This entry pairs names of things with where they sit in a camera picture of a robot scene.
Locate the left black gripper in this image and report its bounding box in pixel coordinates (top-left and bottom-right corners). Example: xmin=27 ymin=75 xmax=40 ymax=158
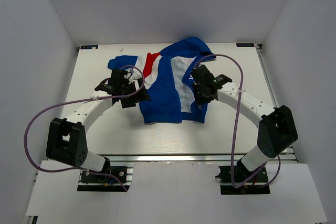
xmin=120 ymin=78 xmax=151 ymax=108

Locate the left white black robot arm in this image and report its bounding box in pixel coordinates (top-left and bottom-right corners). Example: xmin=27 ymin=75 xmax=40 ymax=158
xmin=46 ymin=65 xmax=151 ymax=182

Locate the right blue table sticker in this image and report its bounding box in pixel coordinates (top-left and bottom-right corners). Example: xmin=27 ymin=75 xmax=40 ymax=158
xmin=236 ymin=42 xmax=255 ymax=47

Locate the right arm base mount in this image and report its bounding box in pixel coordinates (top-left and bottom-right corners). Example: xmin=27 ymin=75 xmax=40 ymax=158
xmin=214 ymin=159 xmax=271 ymax=196

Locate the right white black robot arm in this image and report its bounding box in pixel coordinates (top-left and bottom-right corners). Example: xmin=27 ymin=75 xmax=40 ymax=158
xmin=191 ymin=65 xmax=298 ymax=182

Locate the blue table sticker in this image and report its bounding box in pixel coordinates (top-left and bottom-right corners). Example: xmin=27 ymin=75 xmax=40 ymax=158
xmin=236 ymin=42 xmax=255 ymax=47
xmin=80 ymin=45 xmax=98 ymax=50

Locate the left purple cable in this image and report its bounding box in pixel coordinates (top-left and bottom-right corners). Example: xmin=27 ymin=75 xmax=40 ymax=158
xmin=23 ymin=65 xmax=146 ymax=192

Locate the left blue table sticker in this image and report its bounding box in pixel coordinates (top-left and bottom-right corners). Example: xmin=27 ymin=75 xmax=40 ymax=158
xmin=80 ymin=45 xmax=98 ymax=50

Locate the blue white red jacket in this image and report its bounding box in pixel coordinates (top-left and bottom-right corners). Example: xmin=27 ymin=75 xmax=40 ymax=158
xmin=107 ymin=37 xmax=214 ymax=123

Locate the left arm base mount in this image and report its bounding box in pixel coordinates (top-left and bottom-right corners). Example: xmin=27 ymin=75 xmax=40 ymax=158
xmin=77 ymin=163 xmax=133 ymax=193

